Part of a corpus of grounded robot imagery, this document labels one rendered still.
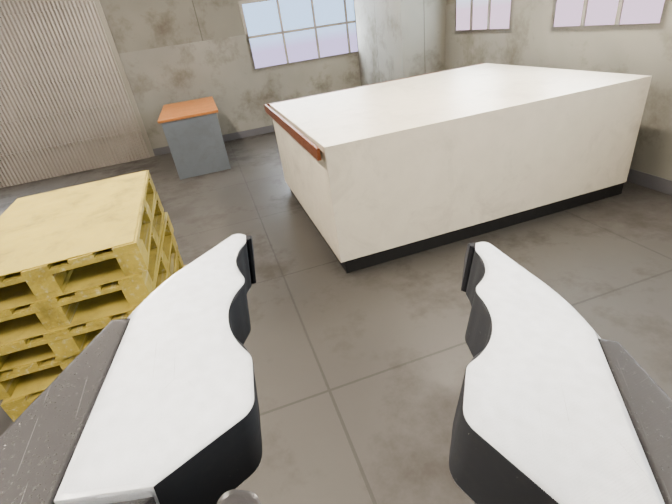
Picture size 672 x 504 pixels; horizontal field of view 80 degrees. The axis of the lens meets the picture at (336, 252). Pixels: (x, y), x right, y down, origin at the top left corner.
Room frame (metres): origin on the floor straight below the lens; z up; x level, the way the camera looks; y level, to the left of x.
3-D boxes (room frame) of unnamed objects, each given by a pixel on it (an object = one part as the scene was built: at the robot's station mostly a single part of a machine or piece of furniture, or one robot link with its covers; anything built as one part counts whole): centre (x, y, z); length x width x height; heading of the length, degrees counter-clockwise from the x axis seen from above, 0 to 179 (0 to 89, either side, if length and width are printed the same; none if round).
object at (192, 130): (6.30, 1.82, 0.40); 1.54 x 0.77 x 0.80; 14
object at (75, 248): (2.09, 1.44, 0.45); 1.28 x 0.88 x 0.91; 14
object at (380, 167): (3.82, -1.03, 0.48); 2.67 x 2.07 x 0.96; 104
